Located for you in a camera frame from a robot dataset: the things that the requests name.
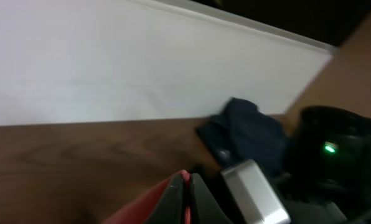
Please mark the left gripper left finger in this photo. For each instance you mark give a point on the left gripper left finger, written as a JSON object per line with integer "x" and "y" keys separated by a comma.
{"x": 169, "y": 209}

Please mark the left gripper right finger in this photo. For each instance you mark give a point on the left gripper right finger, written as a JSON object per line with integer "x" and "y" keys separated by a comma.
{"x": 204, "y": 208}

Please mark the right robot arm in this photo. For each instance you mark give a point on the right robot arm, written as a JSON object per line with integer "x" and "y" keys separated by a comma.
{"x": 329, "y": 162}

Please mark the red soccer t-shirt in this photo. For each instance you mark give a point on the red soccer t-shirt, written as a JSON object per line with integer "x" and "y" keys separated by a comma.
{"x": 137, "y": 211}

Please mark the folded navy blue clothes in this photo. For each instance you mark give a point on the folded navy blue clothes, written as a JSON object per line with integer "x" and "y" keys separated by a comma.
{"x": 241, "y": 132}

